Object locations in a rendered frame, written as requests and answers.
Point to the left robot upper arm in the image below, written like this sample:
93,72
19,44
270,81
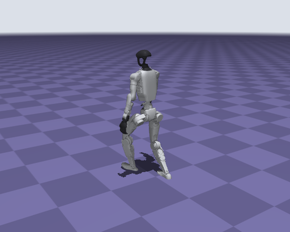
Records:
134,78

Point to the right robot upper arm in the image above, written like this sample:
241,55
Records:
157,73

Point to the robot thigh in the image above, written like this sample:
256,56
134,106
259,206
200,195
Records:
133,122
154,130

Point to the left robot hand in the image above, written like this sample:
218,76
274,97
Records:
123,125

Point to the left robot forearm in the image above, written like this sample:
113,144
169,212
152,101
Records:
128,107

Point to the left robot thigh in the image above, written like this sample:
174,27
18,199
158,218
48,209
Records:
133,122

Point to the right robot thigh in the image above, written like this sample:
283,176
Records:
154,130

